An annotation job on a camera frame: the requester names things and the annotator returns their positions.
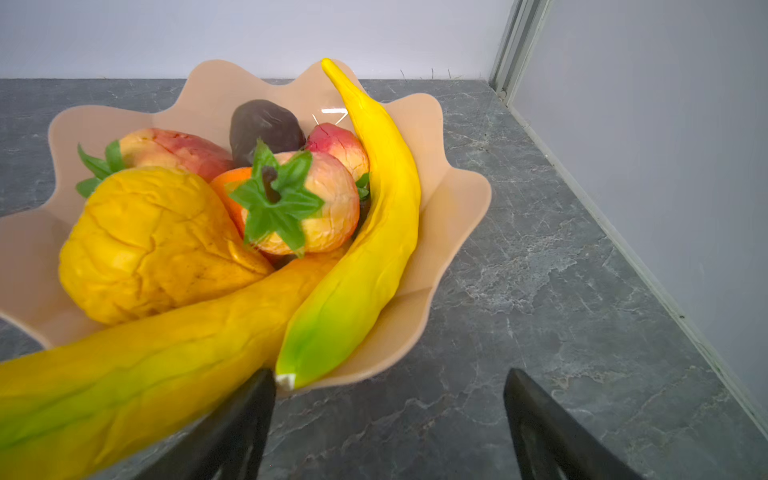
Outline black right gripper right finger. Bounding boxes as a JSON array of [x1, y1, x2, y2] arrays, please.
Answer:
[[503, 368, 640, 480]]

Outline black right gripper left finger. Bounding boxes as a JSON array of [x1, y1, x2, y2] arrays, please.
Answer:
[[138, 369, 276, 480]]

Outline yellow green banana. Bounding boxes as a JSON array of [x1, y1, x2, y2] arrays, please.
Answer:
[[1, 251, 342, 479], [275, 58, 421, 390]]

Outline yellow green banana lying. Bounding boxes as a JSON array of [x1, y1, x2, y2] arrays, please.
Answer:
[[1, 251, 342, 479]]

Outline yellow wrinkled pear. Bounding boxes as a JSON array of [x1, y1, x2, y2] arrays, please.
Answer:
[[58, 167, 274, 325]]

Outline beige scalloped fruit bowl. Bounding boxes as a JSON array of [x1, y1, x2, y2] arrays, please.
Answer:
[[1, 60, 491, 388]]

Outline peach with green leaves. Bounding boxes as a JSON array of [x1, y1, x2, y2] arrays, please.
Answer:
[[230, 140, 360, 256]]

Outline orange fruit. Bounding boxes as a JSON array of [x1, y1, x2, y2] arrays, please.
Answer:
[[209, 167, 252, 237]]

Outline red yellow peach left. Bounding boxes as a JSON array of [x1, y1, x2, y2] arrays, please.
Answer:
[[75, 127, 235, 199]]

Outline small red peach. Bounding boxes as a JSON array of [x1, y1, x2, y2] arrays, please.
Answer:
[[306, 123, 370, 181]]

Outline dark brown fruit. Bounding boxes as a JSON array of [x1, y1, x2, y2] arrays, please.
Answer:
[[229, 99, 306, 167]]

